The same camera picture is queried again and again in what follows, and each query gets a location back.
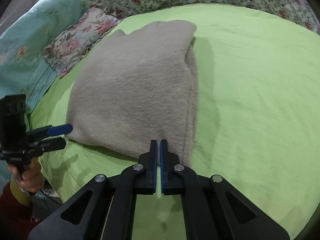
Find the person's left hand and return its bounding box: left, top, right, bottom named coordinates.
left=9, top=159, right=44, bottom=196

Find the patchwork floral pillow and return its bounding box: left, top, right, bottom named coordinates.
left=42, top=6, right=123, bottom=79

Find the person's left forearm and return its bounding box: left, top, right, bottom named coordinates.
left=0, top=180, right=34, bottom=240

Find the light green bed sheet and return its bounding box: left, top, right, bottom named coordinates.
left=29, top=4, right=320, bottom=240

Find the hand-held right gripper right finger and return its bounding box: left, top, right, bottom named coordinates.
left=160, top=139, right=290, bottom=240

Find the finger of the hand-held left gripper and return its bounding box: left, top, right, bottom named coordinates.
left=26, top=123, right=74, bottom=142
left=37, top=137, right=67, bottom=153

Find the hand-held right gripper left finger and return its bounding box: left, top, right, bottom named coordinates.
left=27, top=139, right=158, bottom=240

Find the grey fuzzy sweater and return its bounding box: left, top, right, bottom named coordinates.
left=65, top=20, right=201, bottom=167

